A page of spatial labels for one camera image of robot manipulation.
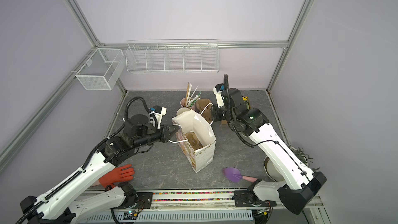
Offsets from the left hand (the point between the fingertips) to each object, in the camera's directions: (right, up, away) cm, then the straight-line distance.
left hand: (178, 131), depth 66 cm
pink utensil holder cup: (-4, +12, +35) cm, 37 cm away
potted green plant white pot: (+42, -19, +3) cm, 47 cm away
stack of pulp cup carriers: (+9, +12, +45) cm, 47 cm away
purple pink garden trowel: (+27, -26, +15) cm, 41 cm away
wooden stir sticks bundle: (+3, +13, +20) cm, 24 cm away
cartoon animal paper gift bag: (+9, -14, +4) cm, 17 cm away
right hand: (+15, +10, +3) cm, 18 cm away
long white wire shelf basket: (-10, +43, +33) cm, 55 cm away
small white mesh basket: (-55, +32, +30) cm, 70 cm away
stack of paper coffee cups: (+2, +7, +11) cm, 13 cm away
